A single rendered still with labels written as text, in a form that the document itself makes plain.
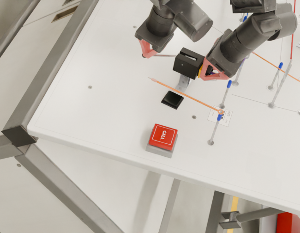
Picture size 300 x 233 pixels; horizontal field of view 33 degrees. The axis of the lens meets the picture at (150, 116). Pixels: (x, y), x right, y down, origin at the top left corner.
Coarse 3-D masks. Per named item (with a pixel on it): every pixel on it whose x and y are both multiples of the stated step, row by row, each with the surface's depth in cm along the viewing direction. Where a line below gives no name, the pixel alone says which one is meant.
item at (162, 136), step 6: (156, 126) 104; (162, 126) 104; (156, 132) 103; (162, 132) 103; (168, 132) 104; (174, 132) 104; (150, 138) 102; (156, 138) 102; (162, 138) 102; (168, 138) 103; (174, 138) 103; (150, 144) 102; (156, 144) 102; (162, 144) 101; (168, 144) 102
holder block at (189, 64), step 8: (184, 48) 112; (176, 56) 110; (184, 56) 111; (192, 56) 111; (200, 56) 111; (176, 64) 111; (184, 64) 110; (192, 64) 109; (200, 64) 110; (184, 72) 112; (192, 72) 110
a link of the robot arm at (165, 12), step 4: (156, 8) 102; (164, 8) 100; (156, 12) 102; (160, 12) 102; (164, 12) 101; (168, 12) 101; (172, 12) 101; (164, 16) 102; (168, 16) 102; (172, 16) 102
